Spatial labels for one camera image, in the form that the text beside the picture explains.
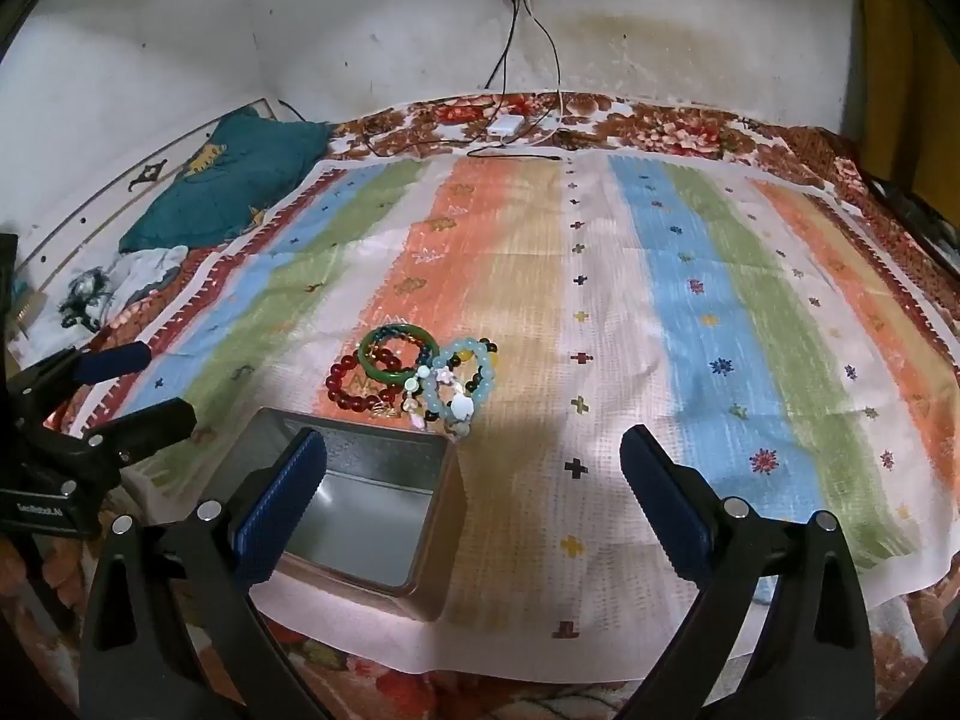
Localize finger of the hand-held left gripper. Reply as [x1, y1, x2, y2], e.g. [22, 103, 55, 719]
[43, 398, 198, 482]
[7, 341, 153, 422]

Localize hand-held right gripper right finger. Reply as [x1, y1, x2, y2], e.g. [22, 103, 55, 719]
[619, 424, 878, 720]

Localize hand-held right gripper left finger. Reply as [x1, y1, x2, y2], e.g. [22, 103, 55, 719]
[79, 426, 331, 720]

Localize multicolour glass bead bracelet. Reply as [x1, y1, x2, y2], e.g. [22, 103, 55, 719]
[373, 325, 442, 374]

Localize yellow and dark bead bracelet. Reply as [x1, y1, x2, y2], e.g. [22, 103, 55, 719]
[424, 337, 502, 422]

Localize square metal tin box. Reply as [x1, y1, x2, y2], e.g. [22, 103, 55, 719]
[251, 408, 467, 622]

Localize white crumpled cloth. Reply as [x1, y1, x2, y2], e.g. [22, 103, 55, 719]
[45, 246, 192, 331]

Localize green jade bangle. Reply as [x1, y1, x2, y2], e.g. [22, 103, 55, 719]
[358, 323, 440, 381]

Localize teal pillow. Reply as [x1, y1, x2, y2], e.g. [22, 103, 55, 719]
[118, 108, 332, 253]

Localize striped printed cloth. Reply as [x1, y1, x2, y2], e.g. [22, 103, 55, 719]
[71, 150, 960, 685]

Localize dark bedside furniture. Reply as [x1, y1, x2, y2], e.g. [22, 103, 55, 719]
[862, 165, 960, 286]

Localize yellow curtain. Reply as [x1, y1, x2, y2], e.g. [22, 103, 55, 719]
[857, 0, 960, 192]

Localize dark tangled cord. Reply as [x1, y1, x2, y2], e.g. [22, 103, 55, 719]
[58, 268, 113, 329]

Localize red bead bracelet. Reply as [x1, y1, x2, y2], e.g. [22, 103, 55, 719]
[325, 345, 412, 415]

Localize white and pink bead bracelet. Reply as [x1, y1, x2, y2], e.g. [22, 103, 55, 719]
[403, 365, 476, 438]

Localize light blue bead bracelet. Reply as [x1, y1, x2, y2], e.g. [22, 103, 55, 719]
[421, 338, 500, 422]

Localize white charger cable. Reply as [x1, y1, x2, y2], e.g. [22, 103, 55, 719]
[516, 0, 568, 147]

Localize black power cable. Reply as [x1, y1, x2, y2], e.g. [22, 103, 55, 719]
[480, 0, 527, 95]

